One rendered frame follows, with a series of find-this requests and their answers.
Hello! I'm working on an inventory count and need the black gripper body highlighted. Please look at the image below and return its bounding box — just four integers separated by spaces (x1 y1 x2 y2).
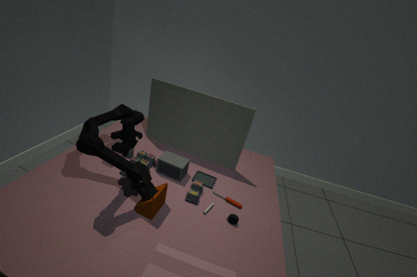
111 130 143 153

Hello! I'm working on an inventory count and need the orange-handled screwdriver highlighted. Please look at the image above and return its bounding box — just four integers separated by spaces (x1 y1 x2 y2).
218 194 242 208

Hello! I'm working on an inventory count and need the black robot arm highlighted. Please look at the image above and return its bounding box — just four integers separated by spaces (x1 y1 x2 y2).
76 104 158 201

